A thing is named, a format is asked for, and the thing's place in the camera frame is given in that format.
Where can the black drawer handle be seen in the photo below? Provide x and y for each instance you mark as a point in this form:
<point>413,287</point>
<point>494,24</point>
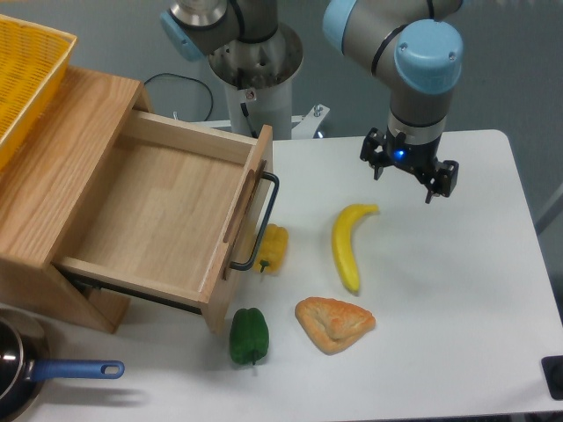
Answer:
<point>248,264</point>

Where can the wooden drawer cabinet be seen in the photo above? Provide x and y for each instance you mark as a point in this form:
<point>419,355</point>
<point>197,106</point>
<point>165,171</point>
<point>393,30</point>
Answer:
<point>44,185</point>

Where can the blue handled frying pan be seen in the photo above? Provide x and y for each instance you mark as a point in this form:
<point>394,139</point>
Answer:
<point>26,363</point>

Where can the yellow plastic basket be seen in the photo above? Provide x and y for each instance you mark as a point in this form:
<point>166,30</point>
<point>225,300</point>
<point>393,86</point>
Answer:
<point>34,59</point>

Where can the open wooden drawer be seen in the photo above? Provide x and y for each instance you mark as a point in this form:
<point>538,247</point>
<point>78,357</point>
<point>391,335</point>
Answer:
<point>171,215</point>

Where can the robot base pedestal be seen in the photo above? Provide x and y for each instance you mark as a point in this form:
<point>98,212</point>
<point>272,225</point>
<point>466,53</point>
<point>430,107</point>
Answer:
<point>258,83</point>

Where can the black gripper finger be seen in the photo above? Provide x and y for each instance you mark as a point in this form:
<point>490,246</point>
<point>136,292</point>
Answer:
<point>373,151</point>
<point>443,180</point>

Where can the black corner device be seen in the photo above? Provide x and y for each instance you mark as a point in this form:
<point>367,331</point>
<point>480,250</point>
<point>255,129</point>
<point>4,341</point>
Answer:
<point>553,371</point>

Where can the green bell pepper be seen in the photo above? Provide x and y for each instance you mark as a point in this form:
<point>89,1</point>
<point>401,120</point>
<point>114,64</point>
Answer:
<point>249,337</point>

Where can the yellow bell pepper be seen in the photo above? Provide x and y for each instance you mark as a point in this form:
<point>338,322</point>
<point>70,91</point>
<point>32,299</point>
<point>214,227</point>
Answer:
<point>272,250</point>

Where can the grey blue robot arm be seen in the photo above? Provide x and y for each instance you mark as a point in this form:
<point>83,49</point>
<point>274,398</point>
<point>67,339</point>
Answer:
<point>407,45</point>

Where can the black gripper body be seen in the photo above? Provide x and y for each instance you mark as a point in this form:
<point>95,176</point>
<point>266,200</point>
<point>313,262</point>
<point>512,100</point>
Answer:
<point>411,149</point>

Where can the triangular bread pastry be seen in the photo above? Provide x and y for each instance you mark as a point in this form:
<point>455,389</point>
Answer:
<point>333,325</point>

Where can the yellow banana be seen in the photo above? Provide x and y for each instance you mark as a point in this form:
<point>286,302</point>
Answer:
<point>341,242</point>

